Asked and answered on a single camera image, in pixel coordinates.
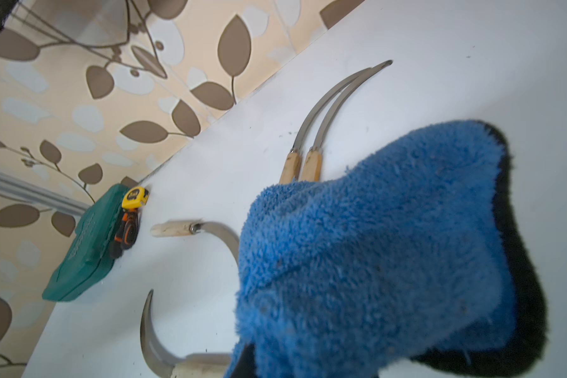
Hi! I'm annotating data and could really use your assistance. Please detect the red handled pliers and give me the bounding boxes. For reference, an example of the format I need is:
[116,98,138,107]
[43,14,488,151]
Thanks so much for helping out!
[110,209,140,259]

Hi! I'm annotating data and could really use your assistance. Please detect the blue grey microfiber rag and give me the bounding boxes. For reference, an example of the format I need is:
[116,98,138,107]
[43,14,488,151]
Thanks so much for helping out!
[226,120,547,377]

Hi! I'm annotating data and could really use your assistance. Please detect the sickle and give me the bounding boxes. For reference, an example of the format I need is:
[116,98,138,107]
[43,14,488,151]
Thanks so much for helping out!
[279,67,379,184]
[140,289,232,378]
[151,220,239,264]
[299,59,394,184]

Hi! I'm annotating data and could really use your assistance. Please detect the yellow tape measure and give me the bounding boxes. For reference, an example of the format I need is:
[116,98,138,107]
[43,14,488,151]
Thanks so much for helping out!
[121,186,149,210]

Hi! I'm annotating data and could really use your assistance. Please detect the green plastic tool case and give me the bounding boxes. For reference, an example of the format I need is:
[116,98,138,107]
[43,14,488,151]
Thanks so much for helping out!
[42,184,129,302]

